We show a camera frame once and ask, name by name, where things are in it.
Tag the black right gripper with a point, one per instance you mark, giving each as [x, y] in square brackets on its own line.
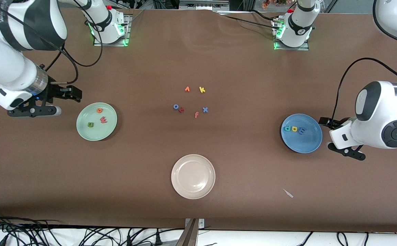
[54, 90]

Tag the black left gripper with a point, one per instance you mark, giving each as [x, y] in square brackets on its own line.
[342, 122]

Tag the blue foam letter m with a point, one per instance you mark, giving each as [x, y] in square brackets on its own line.
[302, 130]

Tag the yellow round foam letter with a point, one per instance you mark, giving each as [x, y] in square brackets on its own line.
[292, 129]

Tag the pink foam letter w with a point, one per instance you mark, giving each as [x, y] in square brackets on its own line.
[103, 119]

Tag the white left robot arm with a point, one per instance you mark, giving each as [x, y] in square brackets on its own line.
[383, 112]

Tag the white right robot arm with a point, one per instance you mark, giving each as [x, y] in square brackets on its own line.
[7, 65]

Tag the blue plate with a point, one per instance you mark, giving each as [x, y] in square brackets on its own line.
[304, 143]

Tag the green plate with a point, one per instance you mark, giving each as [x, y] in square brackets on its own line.
[95, 131]

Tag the grey tape scrap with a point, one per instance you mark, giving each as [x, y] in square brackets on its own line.
[288, 193]

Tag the brown table cover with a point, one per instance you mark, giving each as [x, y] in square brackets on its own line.
[253, 171]

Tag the orange artificial flowers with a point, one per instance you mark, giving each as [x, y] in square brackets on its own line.
[273, 3]

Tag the beige plate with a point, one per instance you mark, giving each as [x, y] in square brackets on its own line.
[193, 176]

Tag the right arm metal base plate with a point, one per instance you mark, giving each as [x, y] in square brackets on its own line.
[97, 43]

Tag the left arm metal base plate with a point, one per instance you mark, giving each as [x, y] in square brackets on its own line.
[304, 48]

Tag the aluminium frame profile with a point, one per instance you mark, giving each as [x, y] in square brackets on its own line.
[203, 5]

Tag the grey metal camera pole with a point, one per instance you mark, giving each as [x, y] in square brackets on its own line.
[189, 235]

